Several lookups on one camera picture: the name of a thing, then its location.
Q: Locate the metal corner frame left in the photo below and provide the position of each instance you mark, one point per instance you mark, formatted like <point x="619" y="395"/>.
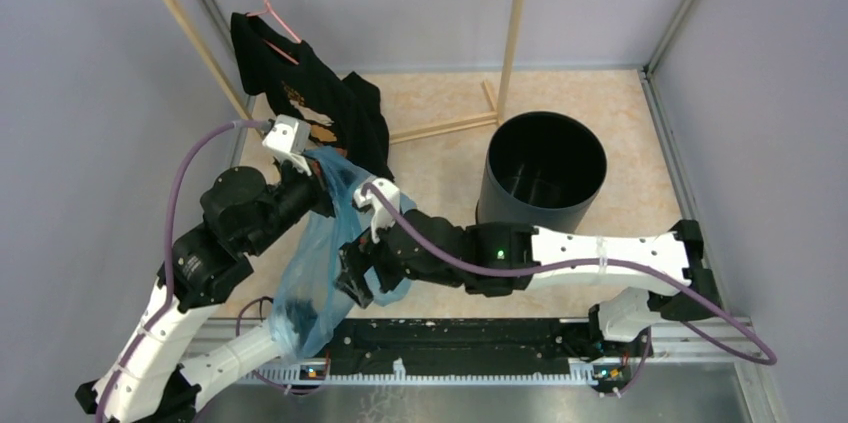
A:
<point x="210" y="36"/>

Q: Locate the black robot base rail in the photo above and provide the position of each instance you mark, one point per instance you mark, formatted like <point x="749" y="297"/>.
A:
<point x="545" y="351"/>

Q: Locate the wooden clothes rack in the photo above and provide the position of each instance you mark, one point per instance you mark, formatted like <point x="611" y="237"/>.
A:
<point x="496" y="97"/>

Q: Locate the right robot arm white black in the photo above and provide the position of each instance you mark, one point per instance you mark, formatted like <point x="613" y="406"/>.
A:
<point x="662" y="278"/>

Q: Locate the metal corner frame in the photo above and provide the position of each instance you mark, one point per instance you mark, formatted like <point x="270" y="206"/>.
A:
<point x="648" y="76"/>
<point x="210" y="36"/>

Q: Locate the black printed t-shirt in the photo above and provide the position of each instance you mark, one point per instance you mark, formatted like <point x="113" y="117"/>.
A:
<point x="344" y="113"/>

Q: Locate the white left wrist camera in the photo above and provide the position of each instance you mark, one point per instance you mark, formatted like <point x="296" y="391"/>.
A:
<point x="287" y="141"/>

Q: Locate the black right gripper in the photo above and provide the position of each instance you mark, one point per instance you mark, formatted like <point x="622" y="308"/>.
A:
<point x="352" y="277"/>

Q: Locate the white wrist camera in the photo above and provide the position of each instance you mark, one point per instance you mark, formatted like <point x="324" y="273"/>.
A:
<point x="287" y="141"/>
<point x="383" y="197"/>

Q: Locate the blue plastic trash bag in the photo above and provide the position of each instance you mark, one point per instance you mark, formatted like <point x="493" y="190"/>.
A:
<point x="307" y="307"/>

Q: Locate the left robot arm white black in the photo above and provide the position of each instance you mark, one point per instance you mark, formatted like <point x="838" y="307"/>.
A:
<point x="243" y="215"/>

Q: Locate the pink clothes hanger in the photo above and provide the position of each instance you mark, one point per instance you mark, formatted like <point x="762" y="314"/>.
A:
<point x="268" y="6"/>

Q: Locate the black round trash bin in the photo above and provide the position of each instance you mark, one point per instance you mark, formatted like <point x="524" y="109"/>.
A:
<point x="541" y="168"/>

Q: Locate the metal corner frame right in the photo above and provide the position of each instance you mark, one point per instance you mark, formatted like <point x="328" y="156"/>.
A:
<point x="648" y="76"/>

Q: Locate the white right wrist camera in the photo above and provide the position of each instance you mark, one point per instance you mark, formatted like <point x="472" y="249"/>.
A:
<point x="383" y="197"/>

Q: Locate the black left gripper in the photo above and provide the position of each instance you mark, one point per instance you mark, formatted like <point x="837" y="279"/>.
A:
<point x="324" y="205"/>

